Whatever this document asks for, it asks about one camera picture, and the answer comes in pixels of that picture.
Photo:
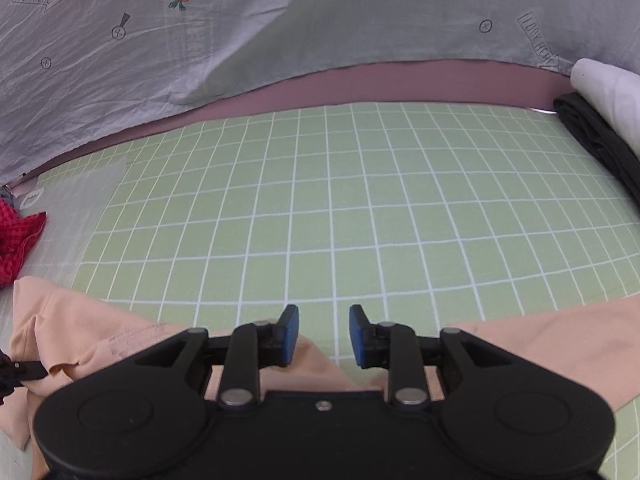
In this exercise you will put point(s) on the green grid mat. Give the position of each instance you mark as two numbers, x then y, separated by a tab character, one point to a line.
350	210

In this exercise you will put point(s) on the pink bed cover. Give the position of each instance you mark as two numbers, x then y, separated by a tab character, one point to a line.
400	85

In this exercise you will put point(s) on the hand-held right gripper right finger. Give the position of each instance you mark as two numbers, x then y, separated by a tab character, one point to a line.
357	335

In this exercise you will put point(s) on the red checked garment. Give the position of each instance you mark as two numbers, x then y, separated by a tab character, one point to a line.
15	245

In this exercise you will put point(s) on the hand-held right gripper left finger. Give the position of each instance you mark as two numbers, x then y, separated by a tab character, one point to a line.
289	335

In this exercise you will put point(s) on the white plastic tag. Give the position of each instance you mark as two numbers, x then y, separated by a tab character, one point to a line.
34	197

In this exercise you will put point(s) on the black folded garment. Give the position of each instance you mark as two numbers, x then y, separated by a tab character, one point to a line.
595	130

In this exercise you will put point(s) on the grey carrot-print sheet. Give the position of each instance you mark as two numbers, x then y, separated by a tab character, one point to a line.
250	35

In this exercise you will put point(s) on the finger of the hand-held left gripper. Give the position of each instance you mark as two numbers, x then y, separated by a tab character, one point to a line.
25	371

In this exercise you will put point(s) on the white garment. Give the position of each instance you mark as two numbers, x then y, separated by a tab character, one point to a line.
610	90

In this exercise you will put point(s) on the beige long-sleeved shirt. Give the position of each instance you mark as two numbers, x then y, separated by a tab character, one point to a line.
100	330

